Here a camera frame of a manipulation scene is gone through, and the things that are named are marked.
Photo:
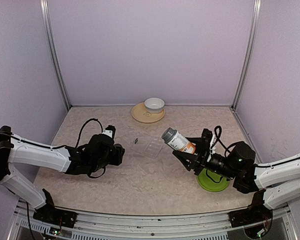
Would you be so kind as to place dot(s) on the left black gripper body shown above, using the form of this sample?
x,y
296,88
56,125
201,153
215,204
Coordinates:
x,y
116,160

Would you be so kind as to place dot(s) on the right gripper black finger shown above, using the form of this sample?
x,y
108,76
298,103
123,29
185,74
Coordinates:
x,y
197,142
188,160

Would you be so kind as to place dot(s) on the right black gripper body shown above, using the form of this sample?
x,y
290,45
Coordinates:
x,y
202,162

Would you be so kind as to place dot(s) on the orange pill bottle grey cap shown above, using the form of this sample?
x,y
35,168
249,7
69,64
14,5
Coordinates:
x,y
177,141

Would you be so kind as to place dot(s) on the clear plastic pill organizer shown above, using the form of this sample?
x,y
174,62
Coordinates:
x,y
147,145

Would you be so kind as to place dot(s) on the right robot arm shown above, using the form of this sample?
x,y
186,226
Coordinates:
x,y
277,182

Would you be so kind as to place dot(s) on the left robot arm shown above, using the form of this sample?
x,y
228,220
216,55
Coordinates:
x,y
97,154

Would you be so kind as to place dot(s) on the green round plate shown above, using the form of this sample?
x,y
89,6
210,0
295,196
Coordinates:
x,y
212,182

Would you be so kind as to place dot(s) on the beige round plate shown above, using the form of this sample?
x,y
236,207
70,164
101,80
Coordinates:
x,y
140,114

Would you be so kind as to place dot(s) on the white ceramic bowl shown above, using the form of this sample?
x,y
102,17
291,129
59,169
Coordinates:
x,y
154,105

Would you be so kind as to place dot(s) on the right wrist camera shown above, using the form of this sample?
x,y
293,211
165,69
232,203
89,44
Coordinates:
x,y
209,140

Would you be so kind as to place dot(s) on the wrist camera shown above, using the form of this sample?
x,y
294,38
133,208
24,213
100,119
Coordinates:
x,y
109,131
209,140

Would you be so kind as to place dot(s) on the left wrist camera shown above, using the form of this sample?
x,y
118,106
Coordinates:
x,y
109,131

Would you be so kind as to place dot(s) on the front aluminium rail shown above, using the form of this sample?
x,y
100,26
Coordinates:
x,y
105,226

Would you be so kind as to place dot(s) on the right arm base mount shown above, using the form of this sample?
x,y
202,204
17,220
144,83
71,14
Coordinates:
x,y
254,213

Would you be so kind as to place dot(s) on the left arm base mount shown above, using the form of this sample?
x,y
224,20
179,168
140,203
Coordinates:
x,y
48,213

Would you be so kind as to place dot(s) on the right aluminium frame post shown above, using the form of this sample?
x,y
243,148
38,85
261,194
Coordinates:
x,y
248,53

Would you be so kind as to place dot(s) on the aluminium frame post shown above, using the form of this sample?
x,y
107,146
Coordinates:
x,y
44,5
248,53

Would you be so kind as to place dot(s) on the left aluminium frame post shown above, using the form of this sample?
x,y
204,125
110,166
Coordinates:
x,y
44,5

